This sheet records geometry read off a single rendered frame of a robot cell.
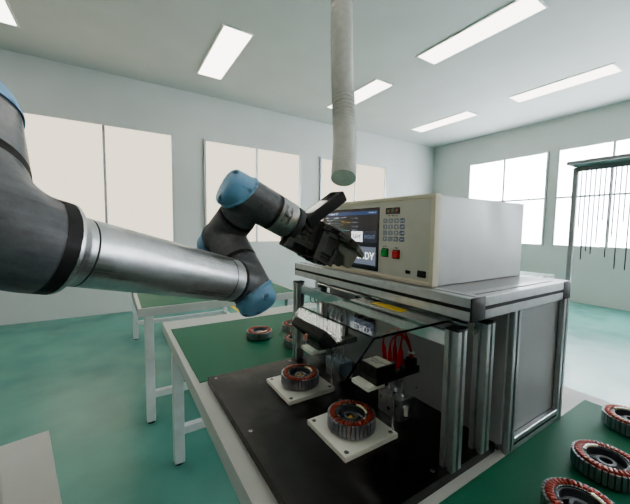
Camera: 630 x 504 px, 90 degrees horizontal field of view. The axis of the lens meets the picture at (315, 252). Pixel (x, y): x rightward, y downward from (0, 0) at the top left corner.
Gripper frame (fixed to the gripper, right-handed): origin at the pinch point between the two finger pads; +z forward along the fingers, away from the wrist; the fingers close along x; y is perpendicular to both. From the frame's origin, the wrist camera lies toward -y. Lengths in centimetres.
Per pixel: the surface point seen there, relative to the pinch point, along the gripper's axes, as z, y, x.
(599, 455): 48, 22, 38
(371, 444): 13.1, 38.5, 11.1
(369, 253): 7.9, -2.6, -5.6
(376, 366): 12.3, 23.5, 5.9
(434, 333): 11.0, 12.0, 18.4
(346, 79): 32, -134, -120
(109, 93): -125, -145, -469
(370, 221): 4.1, -10.4, -5.6
